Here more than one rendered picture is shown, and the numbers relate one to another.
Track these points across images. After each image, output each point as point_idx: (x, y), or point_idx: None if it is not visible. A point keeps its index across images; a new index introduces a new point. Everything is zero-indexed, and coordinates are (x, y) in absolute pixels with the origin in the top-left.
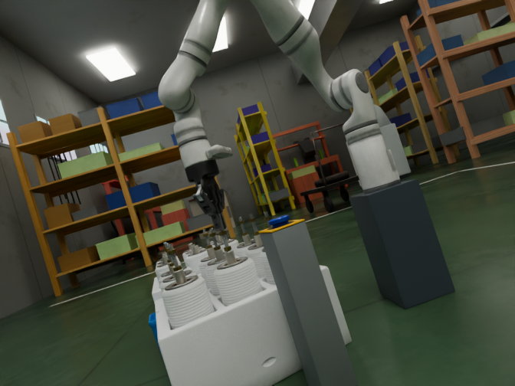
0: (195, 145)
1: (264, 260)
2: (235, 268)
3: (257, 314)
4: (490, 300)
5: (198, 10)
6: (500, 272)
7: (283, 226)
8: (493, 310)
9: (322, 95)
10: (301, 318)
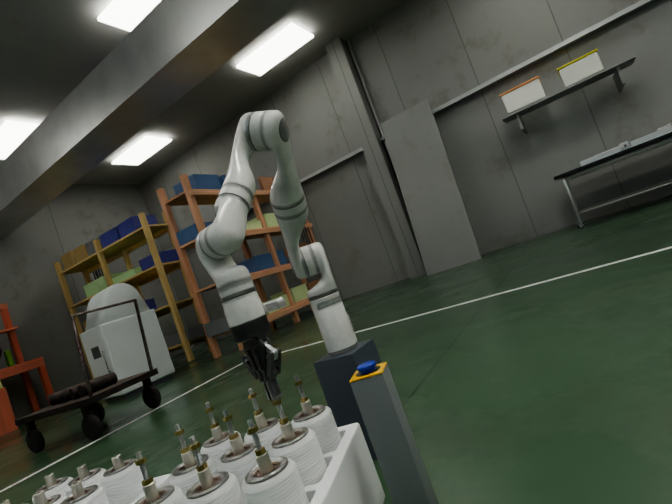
0: (256, 297)
1: (311, 428)
2: (310, 436)
3: (346, 480)
4: (438, 427)
5: (239, 159)
6: (417, 412)
7: (381, 368)
8: (448, 430)
9: (296, 261)
10: (411, 450)
